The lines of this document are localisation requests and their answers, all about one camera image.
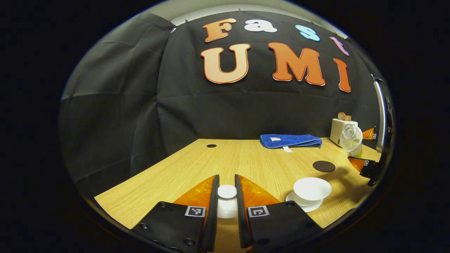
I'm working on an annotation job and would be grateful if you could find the blue towel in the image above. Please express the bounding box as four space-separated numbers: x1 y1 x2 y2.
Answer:
260 134 322 153

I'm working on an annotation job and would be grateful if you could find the white teacup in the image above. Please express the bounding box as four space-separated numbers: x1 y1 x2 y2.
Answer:
294 177 332 206

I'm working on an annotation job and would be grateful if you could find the white saucer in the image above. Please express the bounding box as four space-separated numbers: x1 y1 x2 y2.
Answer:
285 191 324 213

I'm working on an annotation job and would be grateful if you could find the dark brown round coaster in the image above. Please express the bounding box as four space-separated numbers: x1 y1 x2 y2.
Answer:
313 161 336 173

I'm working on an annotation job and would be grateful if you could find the clear green-label water bottle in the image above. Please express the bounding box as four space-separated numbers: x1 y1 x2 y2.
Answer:
340 124 363 157

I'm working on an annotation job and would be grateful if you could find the white teacup lid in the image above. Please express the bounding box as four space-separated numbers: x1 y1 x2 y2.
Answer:
217 184 238 219

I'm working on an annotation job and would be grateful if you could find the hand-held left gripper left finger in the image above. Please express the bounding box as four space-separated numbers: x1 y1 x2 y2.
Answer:
132 175 220 253

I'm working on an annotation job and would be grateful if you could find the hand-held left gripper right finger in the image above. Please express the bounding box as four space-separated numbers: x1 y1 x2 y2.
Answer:
234 174 322 250

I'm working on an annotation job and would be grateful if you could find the white toaster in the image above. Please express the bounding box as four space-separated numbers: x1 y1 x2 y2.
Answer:
330 112 358 147

